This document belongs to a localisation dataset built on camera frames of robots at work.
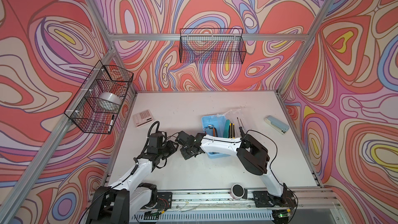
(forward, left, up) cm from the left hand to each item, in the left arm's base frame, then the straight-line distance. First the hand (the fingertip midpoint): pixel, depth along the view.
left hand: (179, 144), depth 87 cm
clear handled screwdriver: (+6, -37, +6) cm, 38 cm away
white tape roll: (+7, +30, +29) cm, 42 cm away
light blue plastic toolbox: (+17, -25, -3) cm, 30 cm away
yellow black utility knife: (+4, -30, +4) cm, 31 cm away
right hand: (-4, -5, -6) cm, 9 cm away
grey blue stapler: (+14, -61, -2) cm, 63 cm away
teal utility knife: (+6, -27, +3) cm, 28 cm away
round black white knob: (-24, -30, -1) cm, 38 cm away
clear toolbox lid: (+18, -33, +5) cm, 38 cm away
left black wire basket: (+2, +39, +29) cm, 49 cm away
